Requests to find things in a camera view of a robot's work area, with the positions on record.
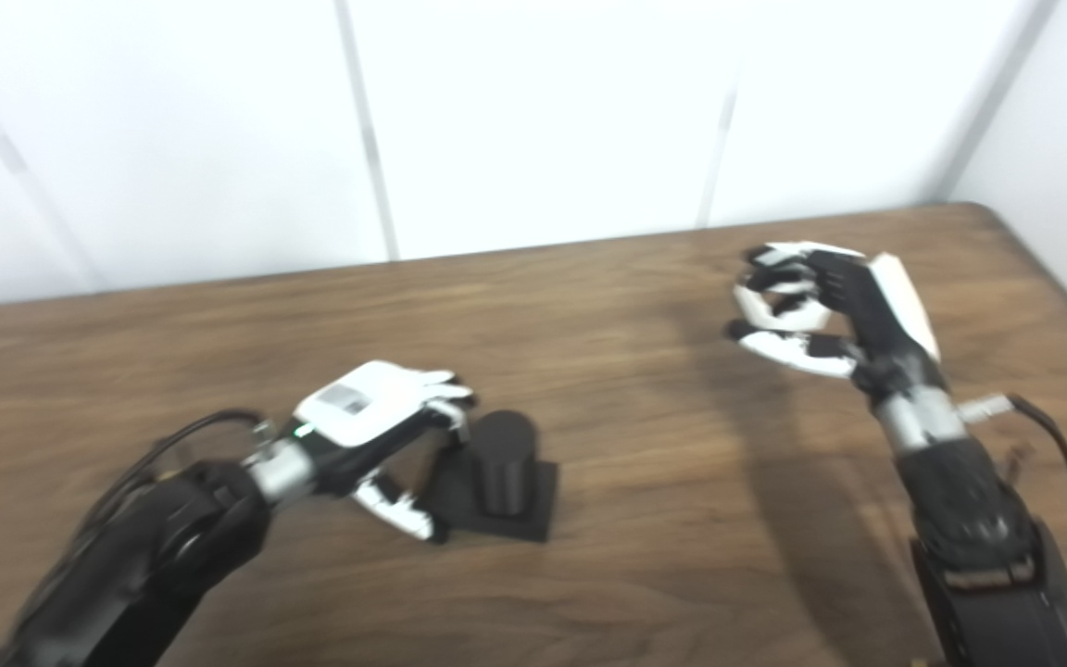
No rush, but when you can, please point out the black peg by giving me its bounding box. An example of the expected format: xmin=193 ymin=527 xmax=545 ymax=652
xmin=422 ymin=410 xmax=559 ymax=545

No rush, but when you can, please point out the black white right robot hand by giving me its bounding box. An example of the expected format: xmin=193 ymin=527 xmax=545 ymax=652
xmin=725 ymin=241 xmax=947 ymax=397

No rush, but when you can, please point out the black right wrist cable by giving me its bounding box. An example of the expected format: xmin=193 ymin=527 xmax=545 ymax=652
xmin=958 ymin=394 xmax=1067 ymax=642

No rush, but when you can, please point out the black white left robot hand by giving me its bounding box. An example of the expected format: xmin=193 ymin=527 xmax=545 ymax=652
xmin=293 ymin=361 xmax=477 ymax=545

